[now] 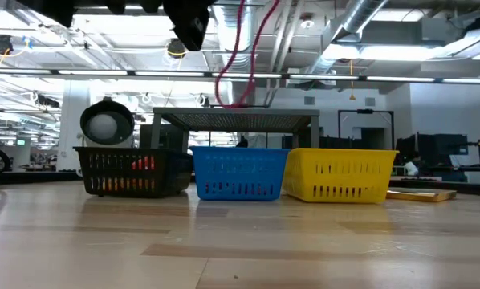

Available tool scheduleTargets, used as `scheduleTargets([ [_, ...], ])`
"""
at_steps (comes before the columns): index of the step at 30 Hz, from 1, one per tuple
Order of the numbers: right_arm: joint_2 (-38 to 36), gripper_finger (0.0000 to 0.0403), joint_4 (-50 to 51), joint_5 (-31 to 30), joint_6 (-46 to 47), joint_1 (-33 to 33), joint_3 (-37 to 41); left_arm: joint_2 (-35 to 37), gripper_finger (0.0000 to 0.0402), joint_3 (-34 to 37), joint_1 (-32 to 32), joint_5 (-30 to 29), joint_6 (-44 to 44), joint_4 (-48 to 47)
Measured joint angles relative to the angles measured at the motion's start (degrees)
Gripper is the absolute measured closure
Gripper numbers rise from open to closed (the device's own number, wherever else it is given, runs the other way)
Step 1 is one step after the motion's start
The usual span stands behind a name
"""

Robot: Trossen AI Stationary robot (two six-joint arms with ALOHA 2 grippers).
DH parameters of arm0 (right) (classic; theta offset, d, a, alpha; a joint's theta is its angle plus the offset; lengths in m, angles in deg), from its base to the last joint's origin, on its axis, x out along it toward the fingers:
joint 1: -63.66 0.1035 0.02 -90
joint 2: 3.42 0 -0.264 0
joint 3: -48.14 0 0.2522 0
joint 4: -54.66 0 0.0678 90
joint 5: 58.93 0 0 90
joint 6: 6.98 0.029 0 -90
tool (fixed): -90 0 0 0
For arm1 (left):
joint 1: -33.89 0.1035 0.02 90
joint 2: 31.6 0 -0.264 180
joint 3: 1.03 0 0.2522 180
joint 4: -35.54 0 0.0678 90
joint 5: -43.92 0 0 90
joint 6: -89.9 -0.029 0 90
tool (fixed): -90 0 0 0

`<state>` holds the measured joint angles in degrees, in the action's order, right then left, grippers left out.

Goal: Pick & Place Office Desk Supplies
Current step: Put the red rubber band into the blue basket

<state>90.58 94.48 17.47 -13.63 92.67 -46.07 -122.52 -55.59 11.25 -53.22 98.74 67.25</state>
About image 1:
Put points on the yellow plastic basket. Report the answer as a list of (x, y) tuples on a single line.
[(336, 156)]

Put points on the black robot station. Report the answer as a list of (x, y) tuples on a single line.
[(436, 152)]

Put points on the grey perforated metal riser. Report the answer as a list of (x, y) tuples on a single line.
[(236, 120)]

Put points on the blue plastic basket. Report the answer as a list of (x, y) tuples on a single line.
[(240, 172)]

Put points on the yellow card pack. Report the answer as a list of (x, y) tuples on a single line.
[(420, 196)]

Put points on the white cylindrical spotlight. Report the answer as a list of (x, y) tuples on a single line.
[(103, 126)]

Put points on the person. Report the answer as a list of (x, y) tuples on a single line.
[(412, 168)]

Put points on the yellow hanging pendant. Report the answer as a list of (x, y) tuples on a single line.
[(351, 97)]

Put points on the large red rubber band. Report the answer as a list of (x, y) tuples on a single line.
[(238, 28)]

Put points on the black plastic basket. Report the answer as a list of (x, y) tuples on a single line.
[(123, 152)]

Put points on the black ceiling dome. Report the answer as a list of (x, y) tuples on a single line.
[(176, 51), (1, 43)]

